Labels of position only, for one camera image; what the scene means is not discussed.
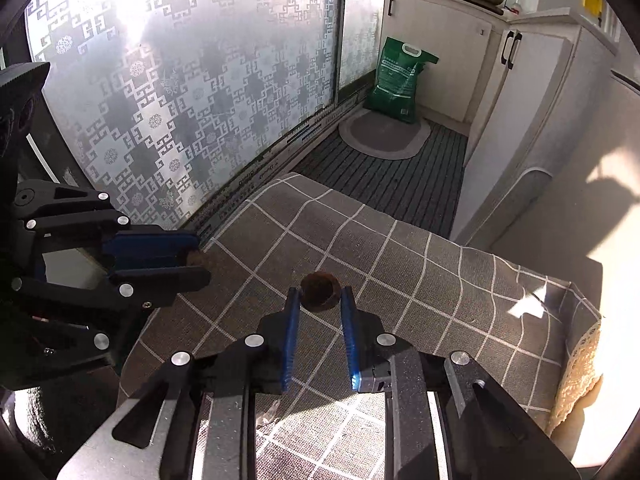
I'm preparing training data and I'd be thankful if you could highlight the tall white cabinet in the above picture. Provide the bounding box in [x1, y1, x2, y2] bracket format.
[462, 7, 624, 252]

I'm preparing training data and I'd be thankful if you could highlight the brown chestnut shell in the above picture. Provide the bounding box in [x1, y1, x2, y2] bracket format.
[300, 271, 342, 311]

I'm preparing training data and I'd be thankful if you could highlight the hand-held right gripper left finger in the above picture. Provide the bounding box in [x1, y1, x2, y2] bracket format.
[59, 287, 303, 480]

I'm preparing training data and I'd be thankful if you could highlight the patterned frosted glass door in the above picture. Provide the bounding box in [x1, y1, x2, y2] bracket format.
[25, 0, 347, 228]
[337, 0, 392, 104]

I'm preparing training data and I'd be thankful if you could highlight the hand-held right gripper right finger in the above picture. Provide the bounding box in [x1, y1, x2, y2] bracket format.
[340, 287, 583, 480]

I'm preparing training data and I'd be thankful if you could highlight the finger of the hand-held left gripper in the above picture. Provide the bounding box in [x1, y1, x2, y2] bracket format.
[14, 180, 202, 269]
[11, 265, 212, 312]

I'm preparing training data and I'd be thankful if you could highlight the grey oval floor mat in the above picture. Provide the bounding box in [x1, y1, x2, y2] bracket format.
[338, 106, 432, 162]

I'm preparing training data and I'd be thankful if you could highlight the white refrigerator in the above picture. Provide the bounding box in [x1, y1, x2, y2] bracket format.
[475, 72, 640, 467]

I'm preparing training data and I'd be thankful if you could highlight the grey checked tablecloth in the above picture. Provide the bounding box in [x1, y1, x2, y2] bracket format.
[117, 172, 604, 480]

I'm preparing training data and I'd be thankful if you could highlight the green rice bag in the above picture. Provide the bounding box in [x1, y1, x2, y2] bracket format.
[364, 36, 441, 125]

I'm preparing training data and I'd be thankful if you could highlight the low white cabinet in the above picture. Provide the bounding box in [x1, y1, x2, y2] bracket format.
[382, 0, 509, 126]

